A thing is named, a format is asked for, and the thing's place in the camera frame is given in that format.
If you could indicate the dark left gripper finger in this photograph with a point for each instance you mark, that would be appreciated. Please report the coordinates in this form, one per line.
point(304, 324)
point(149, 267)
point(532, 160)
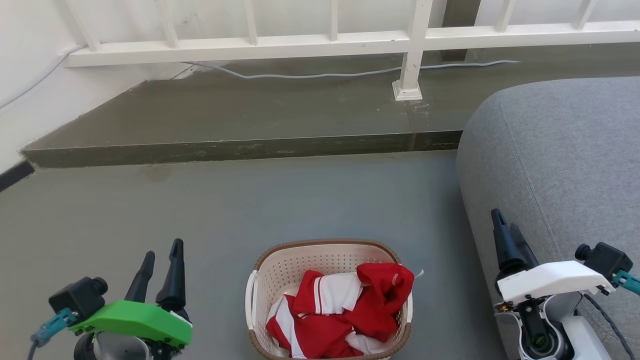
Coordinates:
point(141, 280)
point(173, 280)

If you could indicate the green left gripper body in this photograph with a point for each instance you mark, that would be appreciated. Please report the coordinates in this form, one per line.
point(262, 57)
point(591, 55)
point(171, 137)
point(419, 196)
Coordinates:
point(132, 320)

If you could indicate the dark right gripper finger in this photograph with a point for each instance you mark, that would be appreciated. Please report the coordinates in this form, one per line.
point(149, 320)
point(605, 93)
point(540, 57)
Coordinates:
point(524, 247)
point(504, 245)

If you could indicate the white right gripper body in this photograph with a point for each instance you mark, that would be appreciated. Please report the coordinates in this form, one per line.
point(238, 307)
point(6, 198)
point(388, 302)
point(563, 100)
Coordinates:
point(550, 280)

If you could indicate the red and white garment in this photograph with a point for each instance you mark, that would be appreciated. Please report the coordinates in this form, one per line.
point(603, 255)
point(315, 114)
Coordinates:
point(345, 315)

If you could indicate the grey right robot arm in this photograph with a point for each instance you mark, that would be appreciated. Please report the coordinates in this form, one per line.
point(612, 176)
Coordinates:
point(550, 330)

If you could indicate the grey fabric sofa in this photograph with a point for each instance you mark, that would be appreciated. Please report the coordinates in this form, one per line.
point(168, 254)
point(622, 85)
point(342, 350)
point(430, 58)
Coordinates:
point(560, 165)

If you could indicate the cream laundry basket brown rim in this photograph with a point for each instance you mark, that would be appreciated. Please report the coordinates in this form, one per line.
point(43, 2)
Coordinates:
point(280, 280)

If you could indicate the white railing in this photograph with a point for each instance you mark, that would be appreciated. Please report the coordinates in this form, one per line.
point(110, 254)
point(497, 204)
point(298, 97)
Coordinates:
point(320, 42)

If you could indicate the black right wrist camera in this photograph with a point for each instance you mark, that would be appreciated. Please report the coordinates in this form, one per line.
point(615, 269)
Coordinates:
point(602, 260)

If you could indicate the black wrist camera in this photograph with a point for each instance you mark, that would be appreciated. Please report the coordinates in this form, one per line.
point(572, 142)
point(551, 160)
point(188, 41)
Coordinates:
point(602, 260)
point(79, 297)

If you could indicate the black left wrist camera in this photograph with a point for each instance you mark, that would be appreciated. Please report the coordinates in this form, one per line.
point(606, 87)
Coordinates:
point(79, 297)

